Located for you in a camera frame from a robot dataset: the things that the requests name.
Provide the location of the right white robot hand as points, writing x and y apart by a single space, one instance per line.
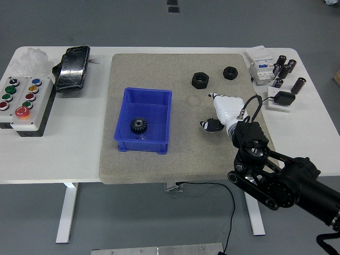
228 110

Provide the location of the small black gear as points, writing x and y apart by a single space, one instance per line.
213 125

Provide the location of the blue plastic bin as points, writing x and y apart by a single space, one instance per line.
154 114

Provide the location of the large black gear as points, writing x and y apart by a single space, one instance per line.
136 128

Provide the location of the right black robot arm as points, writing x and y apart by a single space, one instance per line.
287 183

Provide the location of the small black hex nut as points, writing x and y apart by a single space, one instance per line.
227 76

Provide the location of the large black hex nut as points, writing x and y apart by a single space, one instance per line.
197 84

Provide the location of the brown cardboard box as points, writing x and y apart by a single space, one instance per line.
337 75

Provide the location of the grey emergency-stop control box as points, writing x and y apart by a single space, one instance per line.
40 106

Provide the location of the grey four-button control box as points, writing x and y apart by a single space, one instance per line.
16 91

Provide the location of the white circuit breaker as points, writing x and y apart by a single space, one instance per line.
261 71

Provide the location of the black cylindrical capacitor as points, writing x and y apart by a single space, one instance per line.
291 66
277 83
281 61
298 85
285 71
276 70

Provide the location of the black plug adapter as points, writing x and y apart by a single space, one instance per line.
284 97

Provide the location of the white small carton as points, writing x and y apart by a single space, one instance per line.
257 53

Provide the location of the grey-brown table mat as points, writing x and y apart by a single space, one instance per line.
148 170

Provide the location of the white table leg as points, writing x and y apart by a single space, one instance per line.
257 220
66 212

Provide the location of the white crumpled object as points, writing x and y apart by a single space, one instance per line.
332 1

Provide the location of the black plastic-wrapped device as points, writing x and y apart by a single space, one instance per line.
73 69

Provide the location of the blue push button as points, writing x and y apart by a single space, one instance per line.
35 81

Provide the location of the yellow push button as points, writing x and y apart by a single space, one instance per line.
33 88

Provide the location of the red push button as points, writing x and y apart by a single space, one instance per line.
30 96
3 105

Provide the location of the green push button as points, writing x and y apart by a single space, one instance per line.
6 97
27 104
10 89

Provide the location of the clear crumpled plastic bag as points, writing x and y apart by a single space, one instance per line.
32 62

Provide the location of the red emergency stop button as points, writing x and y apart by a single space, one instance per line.
22 112

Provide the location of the black selector knob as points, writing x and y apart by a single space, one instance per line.
12 81

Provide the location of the white square wall plate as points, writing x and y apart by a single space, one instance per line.
277 108

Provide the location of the grey table frame bracket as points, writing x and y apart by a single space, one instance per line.
172 187

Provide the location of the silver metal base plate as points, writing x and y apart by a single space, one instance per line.
159 251

